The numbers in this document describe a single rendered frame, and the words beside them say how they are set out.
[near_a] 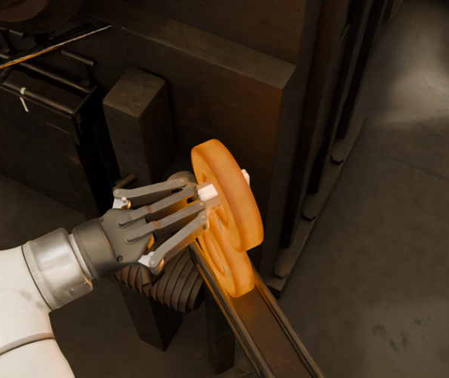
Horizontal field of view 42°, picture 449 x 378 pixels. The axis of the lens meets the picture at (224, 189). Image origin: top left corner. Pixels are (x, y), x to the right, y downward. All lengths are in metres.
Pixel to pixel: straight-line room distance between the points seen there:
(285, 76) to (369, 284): 0.93
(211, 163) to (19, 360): 0.32
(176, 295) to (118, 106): 0.37
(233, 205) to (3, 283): 0.28
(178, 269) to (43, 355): 0.46
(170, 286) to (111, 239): 0.39
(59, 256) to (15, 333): 0.10
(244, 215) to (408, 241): 1.14
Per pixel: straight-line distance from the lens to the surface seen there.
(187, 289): 1.12
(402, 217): 1.85
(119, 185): 1.13
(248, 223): 0.73
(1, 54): 1.27
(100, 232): 0.73
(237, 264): 0.87
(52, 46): 0.98
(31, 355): 0.71
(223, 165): 0.73
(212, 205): 0.76
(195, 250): 0.97
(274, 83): 0.92
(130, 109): 0.99
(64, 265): 0.72
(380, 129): 2.02
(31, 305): 0.73
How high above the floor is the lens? 1.55
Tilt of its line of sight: 58 degrees down
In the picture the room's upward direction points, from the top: straight up
